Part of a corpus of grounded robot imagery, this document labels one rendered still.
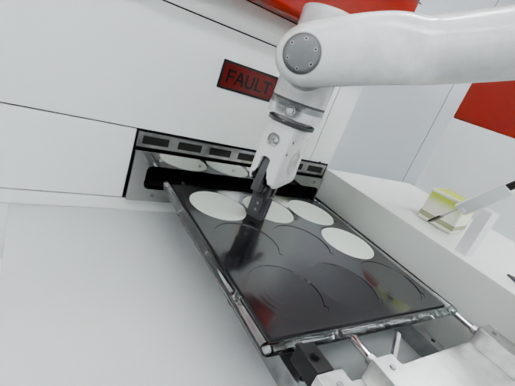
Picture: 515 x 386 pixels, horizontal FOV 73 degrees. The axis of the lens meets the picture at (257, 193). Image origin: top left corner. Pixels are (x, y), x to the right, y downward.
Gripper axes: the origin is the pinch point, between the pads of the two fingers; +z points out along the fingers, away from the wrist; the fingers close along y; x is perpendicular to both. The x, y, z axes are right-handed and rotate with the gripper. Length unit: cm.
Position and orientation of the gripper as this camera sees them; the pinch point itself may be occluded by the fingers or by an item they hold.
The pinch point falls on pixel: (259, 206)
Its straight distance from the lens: 59.7
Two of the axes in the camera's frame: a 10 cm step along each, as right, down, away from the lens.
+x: -8.4, -4.4, 3.1
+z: -3.3, 8.8, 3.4
